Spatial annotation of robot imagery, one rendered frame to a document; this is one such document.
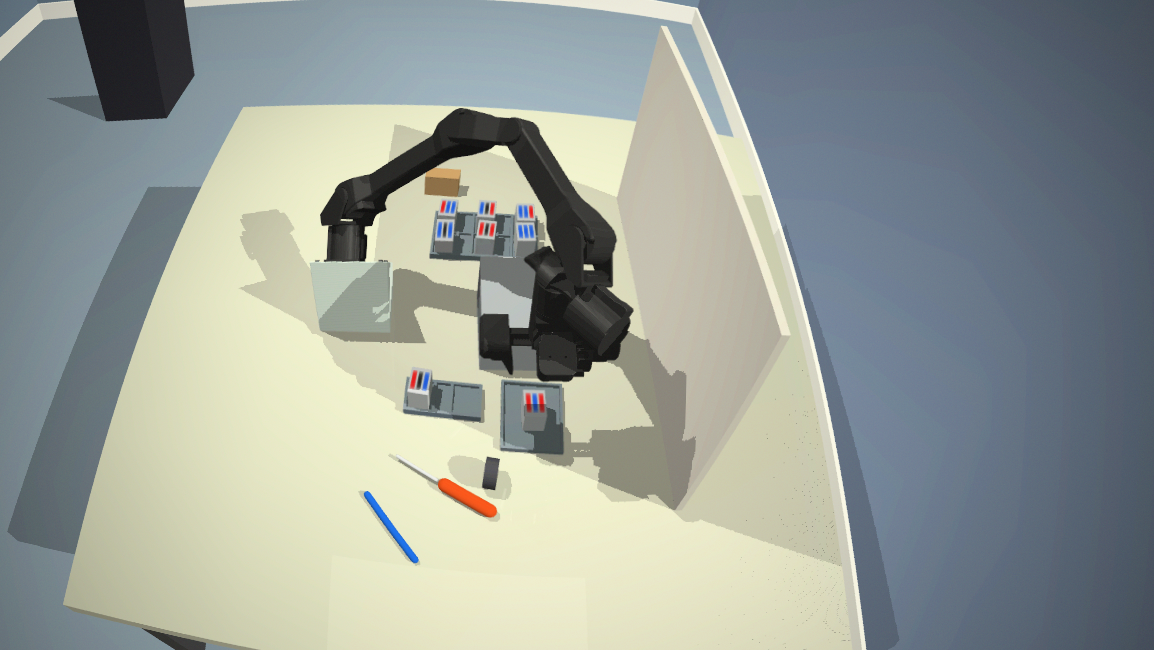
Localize orange screwdriver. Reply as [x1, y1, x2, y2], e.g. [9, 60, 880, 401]
[396, 455, 497, 517]

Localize beige flat panel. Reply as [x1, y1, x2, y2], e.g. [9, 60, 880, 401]
[617, 27, 790, 511]

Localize blue rod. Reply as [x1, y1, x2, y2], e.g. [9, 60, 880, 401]
[364, 491, 418, 563]

